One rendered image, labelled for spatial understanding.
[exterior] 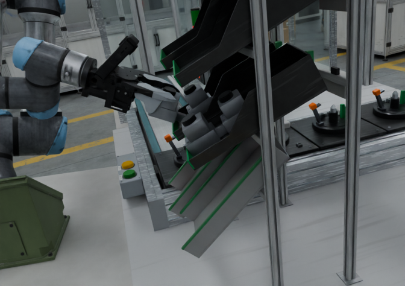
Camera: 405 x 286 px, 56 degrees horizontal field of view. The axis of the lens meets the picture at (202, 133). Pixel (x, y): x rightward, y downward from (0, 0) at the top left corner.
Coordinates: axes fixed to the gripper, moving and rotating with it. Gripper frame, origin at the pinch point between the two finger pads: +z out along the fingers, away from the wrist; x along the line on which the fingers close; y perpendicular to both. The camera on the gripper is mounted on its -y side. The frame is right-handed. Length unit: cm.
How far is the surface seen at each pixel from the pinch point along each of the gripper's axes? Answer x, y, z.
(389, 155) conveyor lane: -29, 10, 71
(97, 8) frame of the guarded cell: -99, 14, -47
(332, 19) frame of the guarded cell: -137, -11, 68
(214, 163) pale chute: 7.0, 10.6, 13.8
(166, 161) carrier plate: -25.1, 34.9, 3.8
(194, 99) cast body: 1.9, -0.6, 5.1
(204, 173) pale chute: 7.6, 13.7, 12.2
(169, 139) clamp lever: -22.3, 25.1, 2.6
